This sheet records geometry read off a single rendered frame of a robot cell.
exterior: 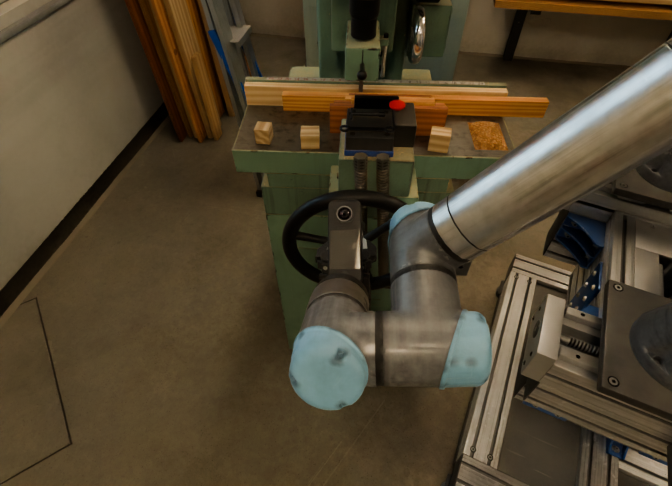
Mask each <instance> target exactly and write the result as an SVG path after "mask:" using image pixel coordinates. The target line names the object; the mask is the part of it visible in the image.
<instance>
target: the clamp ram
mask: <svg viewBox="0 0 672 486"><path fill-rule="evenodd" d="M392 100H399V96H374V95H355V97H354V108H356V109H391V108H390V107H389V103H390V102H391V101H392ZM391 110H393V109H391Z"/></svg>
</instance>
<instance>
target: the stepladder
mask: <svg viewBox="0 0 672 486"><path fill-rule="evenodd" d="M201 3H202V6H203V10H204V13H205V16H206V20H207V23H208V26H209V31H208V34H209V36H210V38H211V40H212V42H213V43H214V46H215V50H216V53H217V56H218V60H219V63H220V66H221V70H222V73H223V76H224V80H225V83H226V86H227V90H228V93H229V96H230V100H231V103H232V106H233V110H234V113H235V116H236V120H237V123H238V126H239V128H240V125H241V123H242V120H243V117H244V114H245V111H246V108H247V101H246V95H245V90H244V84H245V82H246V81H245V79H246V77H250V75H249V71H248V67H247V63H246V60H245V56H246V59H247V62H248V65H249V68H250V72H251V75H252V77H263V76H262V74H261V72H260V70H259V67H258V64H257V60H256V57H255V53H254V50H253V47H252V43H251V40H250V36H249V35H250V34H251V32H252V28H251V25H246V23H245V19H244V16H243V12H242V9H241V5H240V2H239V0H201ZM244 54H245V56H244ZM243 112H244V113H243ZM252 173H253V176H254V179H255V183H256V186H257V191H256V194H257V197H262V190H261V185H262V181H263V180H262V176H261V173H256V172H252Z"/></svg>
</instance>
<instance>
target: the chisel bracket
mask: <svg viewBox="0 0 672 486"><path fill-rule="evenodd" d="M380 57H382V51H381V46H380V24H379V21H377V26H376V36H375V37H374V38H373V39H370V40H358V39H355V38H353V37H352V36H351V20H348V21H347V33H346V46H345V80H351V81H361V80H359V79H358V78H357V73H358V71H360V64H361V63H364V65H365V71H366V72H367V78H366V79H365V80H364V81H378V77H379V71H381V65H380Z"/></svg>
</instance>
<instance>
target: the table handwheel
mask: <svg viewBox="0 0 672 486"><path fill-rule="evenodd" d="M334 200H358V201H359V202H360V204H361V206H368V207H374V208H378V209H382V210H385V211H387V212H390V213H392V214H394V213H395V212H396V211H397V210H398V209H399V208H401V207H402V206H404V205H408V204H407V203H405V202H403V201H402V200H400V199H398V198H395V197H393V196H390V195H388V194H384V193H381V192H376V191H370V190H358V189H351V190H340V191H334V192H329V193H326V194H323V195H320V196H317V197H315V198H313V199H311V200H309V201H307V202H306V203H304V204H303V205H301V206H300V207H299V208H297V209H296V210H295V211H294V212H293V213H292V215H291V216H290V217H289V219H288V220H287V222H286V224H285V226H284V229H283V234H282V246H283V250H284V253H285V255H286V257H287V259H288V261H289V262H290V263H291V265H292V266H293V267H294V268H295V269H296V270H297V271H298V272H299V273H300V274H302V275H303V276H305V277H306V278H308V279H310V280H311V281H313V282H316V283H319V282H320V281H319V274H321V273H322V271H321V270H319V269H317V268H315V267H314V266H312V265H311V264H309V263H308V262H307V261H306V260H305V259H304V258H303V257H302V255H301V254H300V252H299V250H298V248H297V243H296V240H301V241H307V242H313V243H319V244H325V243H326V242H328V237H326V236H319V235H314V234H309V233H305V232H300V231H299V229H300V228H301V226H302V225H303V224H304V223H305V222H306V221H307V220H308V219H309V218H311V217H312V216H314V215H316V214H318V213H320V212H322V211H325V210H328V205H329V203H330V202H331V201H334ZM390 221H391V219H390V220H388V221H387V222H385V223H384V224H382V225H381V226H379V227H377V228H376V229H374V230H372V231H371V232H369V233H367V232H366V231H365V223H364V222H363V221H362V231H363V238H365V239H366V240H369V241H370V242H372V241H373V240H375V239H376V238H378V237H379V236H381V235H382V234H384V233H385V232H387V231H388V230H390ZM368 273H370V284H371V290H378V289H382V288H386V287H390V273H387V274H384V275H381V276H376V277H373V276H372V274H371V272H370V271H369V272H368Z"/></svg>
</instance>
